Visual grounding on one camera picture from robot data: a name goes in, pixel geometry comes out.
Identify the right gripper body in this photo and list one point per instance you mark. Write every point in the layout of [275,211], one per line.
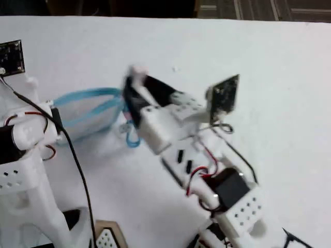
[191,144]

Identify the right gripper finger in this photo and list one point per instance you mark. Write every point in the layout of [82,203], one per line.
[134,108]
[165,93]

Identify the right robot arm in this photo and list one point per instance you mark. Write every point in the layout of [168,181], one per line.
[232,191]

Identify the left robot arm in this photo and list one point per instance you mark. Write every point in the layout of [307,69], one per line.
[28,178]

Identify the clear pouch with blue trim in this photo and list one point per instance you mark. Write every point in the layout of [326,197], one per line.
[85,113]

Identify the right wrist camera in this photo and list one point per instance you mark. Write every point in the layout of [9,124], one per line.
[225,95]

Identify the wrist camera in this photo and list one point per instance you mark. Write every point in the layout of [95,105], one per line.
[11,58]
[225,95]

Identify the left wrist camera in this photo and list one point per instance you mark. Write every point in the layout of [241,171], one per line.
[11,58]

